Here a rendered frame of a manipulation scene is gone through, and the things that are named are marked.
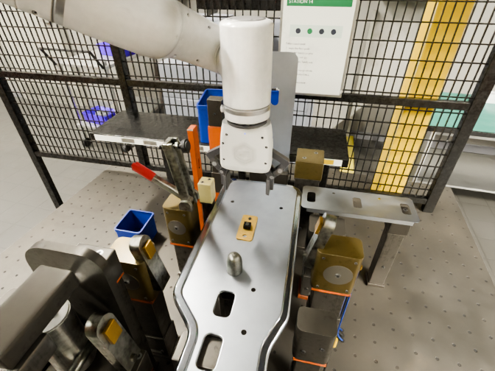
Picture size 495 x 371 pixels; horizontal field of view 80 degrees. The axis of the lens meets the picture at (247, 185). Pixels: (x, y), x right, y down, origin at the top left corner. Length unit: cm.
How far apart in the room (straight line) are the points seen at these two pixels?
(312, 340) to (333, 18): 87
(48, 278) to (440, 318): 96
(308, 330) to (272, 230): 24
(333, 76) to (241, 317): 81
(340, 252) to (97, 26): 54
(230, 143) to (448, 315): 81
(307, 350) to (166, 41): 56
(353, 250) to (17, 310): 54
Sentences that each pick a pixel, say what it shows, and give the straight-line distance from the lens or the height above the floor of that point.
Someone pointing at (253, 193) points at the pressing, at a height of 100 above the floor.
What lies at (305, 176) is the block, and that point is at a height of 101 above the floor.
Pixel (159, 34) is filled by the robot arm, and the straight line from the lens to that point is 44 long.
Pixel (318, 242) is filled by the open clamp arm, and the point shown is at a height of 106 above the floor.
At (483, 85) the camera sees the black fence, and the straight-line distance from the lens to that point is 120.
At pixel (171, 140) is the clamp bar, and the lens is 64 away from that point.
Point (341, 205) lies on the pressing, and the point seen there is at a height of 100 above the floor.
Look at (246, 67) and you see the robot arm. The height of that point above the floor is 138.
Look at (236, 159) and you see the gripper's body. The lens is 57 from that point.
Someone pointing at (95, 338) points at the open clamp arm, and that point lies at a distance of 50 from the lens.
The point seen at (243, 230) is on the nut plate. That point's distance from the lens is 70.
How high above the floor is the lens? 150
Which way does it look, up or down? 36 degrees down
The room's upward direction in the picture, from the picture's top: straight up
